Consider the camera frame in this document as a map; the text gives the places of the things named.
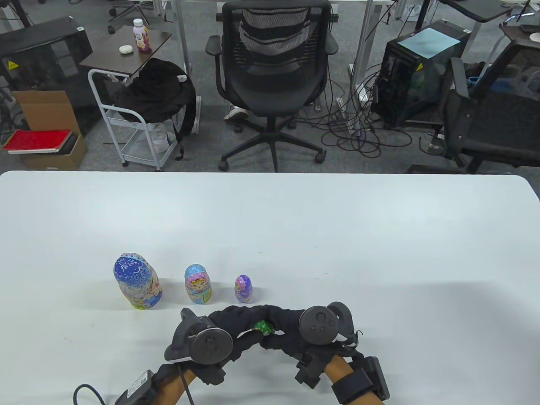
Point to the grey desk leg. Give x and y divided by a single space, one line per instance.
363 42

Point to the person's right forearm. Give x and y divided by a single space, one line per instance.
339 371

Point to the medium Russian doll base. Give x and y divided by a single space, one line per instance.
198 296

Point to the white power strip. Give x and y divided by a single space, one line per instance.
342 105

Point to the black desk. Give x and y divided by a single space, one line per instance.
485 10

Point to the dark side table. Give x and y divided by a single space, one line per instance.
523 29
126 61

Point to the purple label drink bottle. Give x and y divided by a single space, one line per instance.
142 40

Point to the black padded office chair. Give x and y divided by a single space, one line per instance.
485 122

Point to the cardboard box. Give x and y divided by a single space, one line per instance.
46 109

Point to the medium pink Russian doll head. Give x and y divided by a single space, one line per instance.
195 274

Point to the black cabinet with yellow sticker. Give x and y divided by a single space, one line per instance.
38 55

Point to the large blue Russian doll head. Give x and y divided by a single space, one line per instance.
130 270

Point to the small green Russian doll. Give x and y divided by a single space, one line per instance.
262 327

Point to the white round case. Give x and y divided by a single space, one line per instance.
125 49

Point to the red notebook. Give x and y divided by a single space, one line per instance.
36 140

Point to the black computer tower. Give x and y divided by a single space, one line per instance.
405 84

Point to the person's right hand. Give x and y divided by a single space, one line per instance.
287 331

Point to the large floral Russian doll base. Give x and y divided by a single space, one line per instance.
145 295

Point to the white metal cart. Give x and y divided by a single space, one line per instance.
143 154

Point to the black backpack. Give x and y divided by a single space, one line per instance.
156 93

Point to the black mesh office chair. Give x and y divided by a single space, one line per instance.
274 93

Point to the blue bag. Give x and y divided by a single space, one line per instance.
472 80

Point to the purple Russian doll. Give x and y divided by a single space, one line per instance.
243 289

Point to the person's left forearm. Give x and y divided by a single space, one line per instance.
173 388

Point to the black round tracking controller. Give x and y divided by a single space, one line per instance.
211 346
318 325

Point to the teal paper sheet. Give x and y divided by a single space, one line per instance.
428 42

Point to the black book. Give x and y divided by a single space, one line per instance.
69 142

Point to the person's left hand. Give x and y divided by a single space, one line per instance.
244 316

